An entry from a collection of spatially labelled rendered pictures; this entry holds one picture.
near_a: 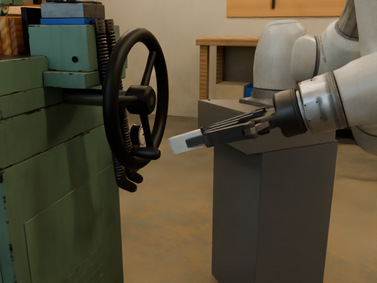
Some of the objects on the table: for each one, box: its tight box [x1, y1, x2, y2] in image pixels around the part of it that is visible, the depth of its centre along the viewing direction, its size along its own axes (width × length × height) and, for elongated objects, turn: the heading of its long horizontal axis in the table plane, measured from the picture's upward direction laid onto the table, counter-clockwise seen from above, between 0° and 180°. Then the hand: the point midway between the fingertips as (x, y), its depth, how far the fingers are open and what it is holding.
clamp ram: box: [21, 7, 43, 52], centre depth 86 cm, size 9×8×9 cm
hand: (188, 141), depth 71 cm, fingers closed
